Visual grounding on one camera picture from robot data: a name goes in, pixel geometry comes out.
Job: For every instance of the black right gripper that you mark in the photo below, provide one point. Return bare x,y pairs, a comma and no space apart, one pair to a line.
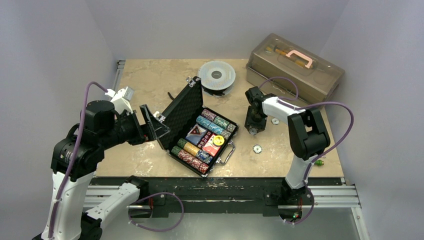
252,122

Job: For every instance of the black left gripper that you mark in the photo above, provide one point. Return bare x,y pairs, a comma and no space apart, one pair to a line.
142,134

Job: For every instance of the white blue chip two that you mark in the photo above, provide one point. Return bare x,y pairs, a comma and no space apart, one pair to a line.
275,121

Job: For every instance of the white blue chip five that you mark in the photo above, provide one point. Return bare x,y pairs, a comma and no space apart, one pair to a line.
257,149

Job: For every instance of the yellow big blind button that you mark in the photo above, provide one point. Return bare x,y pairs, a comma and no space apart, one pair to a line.
218,140

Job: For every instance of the blue playing card deck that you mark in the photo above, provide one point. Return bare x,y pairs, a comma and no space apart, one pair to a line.
194,139

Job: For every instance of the red triangular all-in marker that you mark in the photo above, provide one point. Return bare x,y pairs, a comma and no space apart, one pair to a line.
198,130

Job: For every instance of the black poker set case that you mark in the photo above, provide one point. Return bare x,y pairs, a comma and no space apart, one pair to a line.
180,116

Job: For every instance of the white blue chip four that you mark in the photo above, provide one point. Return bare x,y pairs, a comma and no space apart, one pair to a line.
252,131

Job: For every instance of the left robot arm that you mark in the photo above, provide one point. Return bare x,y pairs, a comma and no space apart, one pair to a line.
75,160

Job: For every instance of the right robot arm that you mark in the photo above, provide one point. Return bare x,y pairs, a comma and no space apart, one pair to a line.
308,135

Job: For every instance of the green chip stack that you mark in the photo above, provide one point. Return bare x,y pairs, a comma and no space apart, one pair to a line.
228,127

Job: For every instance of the yellow chip stack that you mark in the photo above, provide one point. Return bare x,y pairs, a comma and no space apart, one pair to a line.
190,148

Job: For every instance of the red dice row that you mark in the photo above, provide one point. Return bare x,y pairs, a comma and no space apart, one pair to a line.
204,139

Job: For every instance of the purple chip stack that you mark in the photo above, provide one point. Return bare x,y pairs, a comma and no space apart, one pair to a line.
209,115

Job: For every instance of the red playing card deck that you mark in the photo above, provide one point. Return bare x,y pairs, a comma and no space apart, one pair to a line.
210,148

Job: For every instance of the light blue chip stack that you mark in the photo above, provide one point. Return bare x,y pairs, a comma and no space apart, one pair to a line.
209,125

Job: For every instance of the red chip stack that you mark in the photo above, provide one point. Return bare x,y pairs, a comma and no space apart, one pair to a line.
193,161

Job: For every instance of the dark blue chip stack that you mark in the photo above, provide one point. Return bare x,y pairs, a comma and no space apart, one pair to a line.
204,156

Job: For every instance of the translucent brown storage box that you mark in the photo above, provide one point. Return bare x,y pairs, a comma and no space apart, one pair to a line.
270,69

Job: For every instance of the green pipe valve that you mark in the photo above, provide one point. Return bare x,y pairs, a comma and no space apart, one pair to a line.
319,163

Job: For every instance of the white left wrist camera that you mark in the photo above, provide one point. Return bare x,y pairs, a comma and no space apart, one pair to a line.
121,99

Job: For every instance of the white perforated cable spool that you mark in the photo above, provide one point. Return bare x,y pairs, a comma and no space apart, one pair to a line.
217,78

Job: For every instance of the pink box handle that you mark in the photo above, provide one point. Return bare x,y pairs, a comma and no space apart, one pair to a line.
308,61

